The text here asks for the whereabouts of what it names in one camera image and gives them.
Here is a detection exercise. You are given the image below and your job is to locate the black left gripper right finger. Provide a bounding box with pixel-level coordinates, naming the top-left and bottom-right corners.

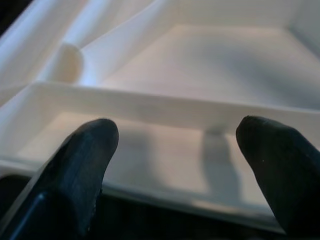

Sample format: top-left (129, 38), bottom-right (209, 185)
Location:
top-left (235, 115), bottom-right (320, 240)

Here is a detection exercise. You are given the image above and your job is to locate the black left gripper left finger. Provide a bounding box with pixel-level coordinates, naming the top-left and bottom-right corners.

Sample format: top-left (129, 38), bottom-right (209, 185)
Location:
top-left (7, 118), bottom-right (120, 240)

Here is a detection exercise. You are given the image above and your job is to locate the white plastic children table top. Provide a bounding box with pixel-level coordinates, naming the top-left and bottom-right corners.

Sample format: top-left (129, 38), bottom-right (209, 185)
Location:
top-left (0, 0), bottom-right (320, 235)

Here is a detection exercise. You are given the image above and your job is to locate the black plastic table cover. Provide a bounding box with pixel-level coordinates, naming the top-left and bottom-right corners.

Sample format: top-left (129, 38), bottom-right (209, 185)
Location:
top-left (0, 174), bottom-right (291, 240)

